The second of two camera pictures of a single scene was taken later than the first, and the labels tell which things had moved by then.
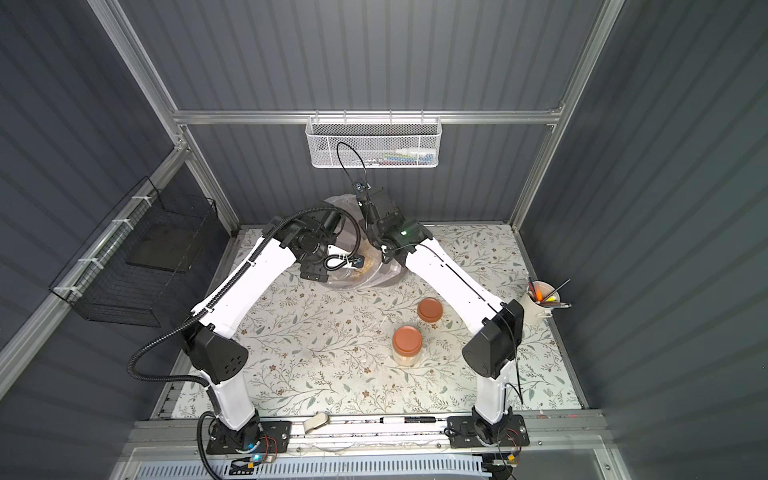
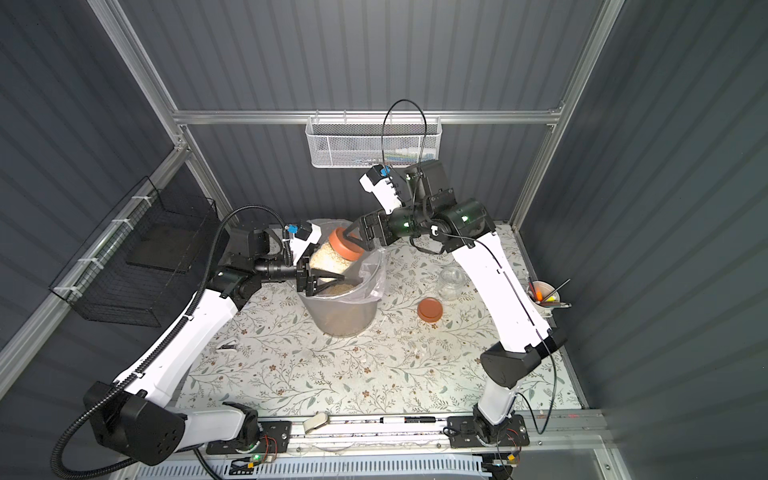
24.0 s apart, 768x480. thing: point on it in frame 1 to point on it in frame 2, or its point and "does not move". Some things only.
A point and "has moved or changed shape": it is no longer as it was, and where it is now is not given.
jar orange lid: (430, 310) does not move
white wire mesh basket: (373, 142) does not move
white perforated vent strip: (455, 468) does not move
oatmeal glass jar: (407, 361) has moved or changed shape
